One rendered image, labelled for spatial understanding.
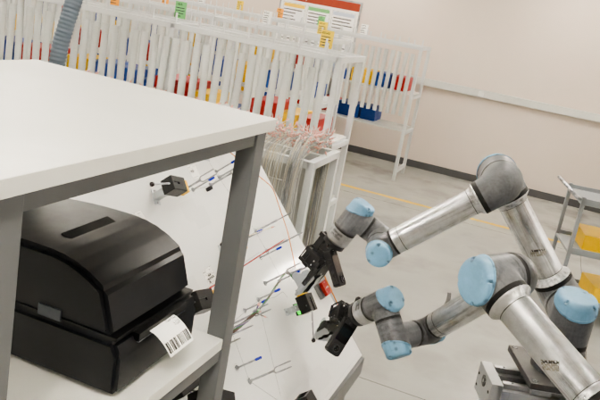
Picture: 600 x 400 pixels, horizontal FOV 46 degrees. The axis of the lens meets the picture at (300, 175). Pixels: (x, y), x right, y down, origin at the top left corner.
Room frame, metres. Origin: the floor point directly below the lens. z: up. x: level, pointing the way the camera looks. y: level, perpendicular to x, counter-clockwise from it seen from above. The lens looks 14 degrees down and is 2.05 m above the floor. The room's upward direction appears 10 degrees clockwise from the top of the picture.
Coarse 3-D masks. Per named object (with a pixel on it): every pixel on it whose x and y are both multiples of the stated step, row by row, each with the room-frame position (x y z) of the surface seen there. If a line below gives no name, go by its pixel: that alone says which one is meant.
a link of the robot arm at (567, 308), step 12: (564, 288) 1.91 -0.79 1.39; (576, 288) 1.92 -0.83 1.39; (552, 300) 1.92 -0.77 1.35; (564, 300) 1.85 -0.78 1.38; (576, 300) 1.85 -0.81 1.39; (588, 300) 1.86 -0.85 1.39; (552, 312) 1.88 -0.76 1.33; (564, 312) 1.84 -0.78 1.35; (576, 312) 1.82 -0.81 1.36; (588, 312) 1.82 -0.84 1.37; (564, 324) 1.83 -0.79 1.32; (576, 324) 1.82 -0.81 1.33; (588, 324) 1.83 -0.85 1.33; (564, 336) 1.83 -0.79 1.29; (576, 336) 1.82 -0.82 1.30; (588, 336) 1.84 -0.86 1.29
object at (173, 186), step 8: (168, 176) 1.83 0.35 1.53; (176, 176) 1.85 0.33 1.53; (152, 184) 1.78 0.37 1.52; (160, 184) 1.80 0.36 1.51; (168, 184) 1.82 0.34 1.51; (176, 184) 1.82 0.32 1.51; (184, 184) 1.86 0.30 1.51; (152, 192) 1.86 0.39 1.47; (160, 192) 1.85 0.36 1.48; (168, 192) 1.81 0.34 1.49; (176, 192) 1.83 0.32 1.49; (184, 192) 1.85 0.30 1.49
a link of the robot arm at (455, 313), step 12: (528, 264) 1.63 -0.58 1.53; (456, 300) 1.80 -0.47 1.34; (432, 312) 1.86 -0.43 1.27; (444, 312) 1.81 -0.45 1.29; (456, 312) 1.78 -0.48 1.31; (468, 312) 1.76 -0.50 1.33; (480, 312) 1.75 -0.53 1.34; (420, 324) 1.86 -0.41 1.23; (432, 324) 1.84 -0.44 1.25; (444, 324) 1.81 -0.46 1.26; (456, 324) 1.79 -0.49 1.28; (432, 336) 1.84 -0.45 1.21; (444, 336) 1.84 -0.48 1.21
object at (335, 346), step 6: (342, 318) 1.94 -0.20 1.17; (348, 318) 1.92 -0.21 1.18; (342, 324) 1.91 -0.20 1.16; (348, 324) 1.92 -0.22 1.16; (336, 330) 1.91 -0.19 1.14; (342, 330) 1.91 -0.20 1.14; (348, 330) 1.91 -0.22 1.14; (336, 336) 1.90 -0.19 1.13; (342, 336) 1.90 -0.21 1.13; (348, 336) 1.91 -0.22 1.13; (330, 342) 1.89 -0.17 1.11; (336, 342) 1.89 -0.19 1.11; (342, 342) 1.90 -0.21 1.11; (330, 348) 1.88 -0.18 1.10; (336, 348) 1.88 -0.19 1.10; (342, 348) 1.90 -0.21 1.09; (336, 354) 1.88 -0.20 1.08
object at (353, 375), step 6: (360, 360) 2.29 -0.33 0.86; (354, 366) 2.24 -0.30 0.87; (360, 366) 2.28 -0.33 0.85; (354, 372) 2.22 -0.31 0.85; (360, 372) 2.30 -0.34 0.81; (348, 378) 2.15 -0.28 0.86; (354, 378) 2.23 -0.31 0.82; (342, 384) 2.10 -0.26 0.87; (348, 384) 2.16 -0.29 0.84; (336, 390) 2.06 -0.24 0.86; (342, 390) 2.09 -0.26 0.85; (330, 396) 2.01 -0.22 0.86; (336, 396) 2.03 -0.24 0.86; (342, 396) 2.11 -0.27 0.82
